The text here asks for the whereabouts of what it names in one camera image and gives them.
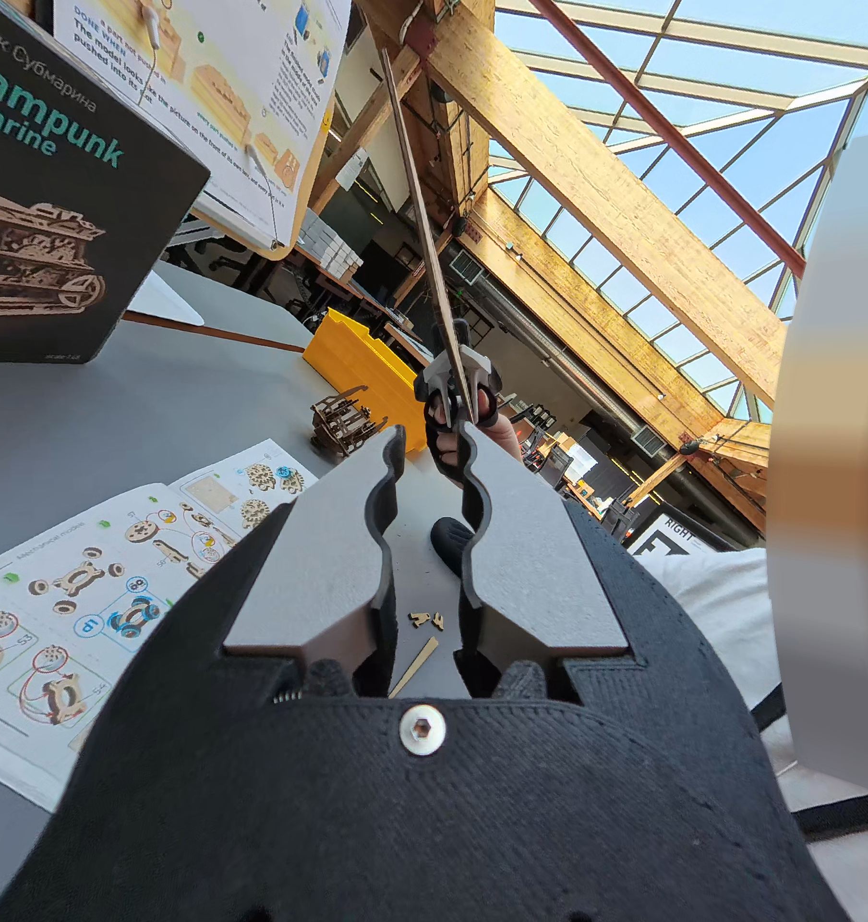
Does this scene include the black model kit box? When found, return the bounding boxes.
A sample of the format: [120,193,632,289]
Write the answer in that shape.
[0,0,212,364]

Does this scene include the wooden mechanical model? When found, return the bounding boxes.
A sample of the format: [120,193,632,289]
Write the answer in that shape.
[309,385,392,459]

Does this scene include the black harness strap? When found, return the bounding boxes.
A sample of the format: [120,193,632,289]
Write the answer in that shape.
[751,683,868,845]

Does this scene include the black white marker board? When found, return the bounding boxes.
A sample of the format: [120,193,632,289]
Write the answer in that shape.
[625,515,724,557]

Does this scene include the white stand base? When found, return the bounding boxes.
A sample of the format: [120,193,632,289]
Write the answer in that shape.
[128,270,206,327]

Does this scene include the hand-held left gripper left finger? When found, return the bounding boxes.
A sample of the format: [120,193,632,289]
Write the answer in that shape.
[223,425,408,698]

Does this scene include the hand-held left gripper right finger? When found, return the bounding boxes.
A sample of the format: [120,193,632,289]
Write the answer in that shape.
[454,421,629,698]

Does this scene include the wooden laser-cut parts sheet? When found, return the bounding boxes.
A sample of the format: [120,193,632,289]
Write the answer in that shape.
[378,47,478,427]

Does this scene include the stack of white boxes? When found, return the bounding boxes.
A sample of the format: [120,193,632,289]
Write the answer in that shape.
[301,209,365,279]

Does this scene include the stacked yellow bins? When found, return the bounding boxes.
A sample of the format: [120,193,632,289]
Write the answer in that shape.
[302,308,428,453]

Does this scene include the person's right hand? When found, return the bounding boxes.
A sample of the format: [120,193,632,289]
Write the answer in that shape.
[433,403,526,465]

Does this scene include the assembly instruction booklet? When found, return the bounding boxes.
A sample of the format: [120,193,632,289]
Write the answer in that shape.
[0,438,320,813]

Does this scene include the black padded wrist rest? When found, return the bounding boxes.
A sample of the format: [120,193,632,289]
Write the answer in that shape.
[430,517,477,577]

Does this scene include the slim wooden puzzle piece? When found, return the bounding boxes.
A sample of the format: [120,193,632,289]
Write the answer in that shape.
[388,636,441,700]

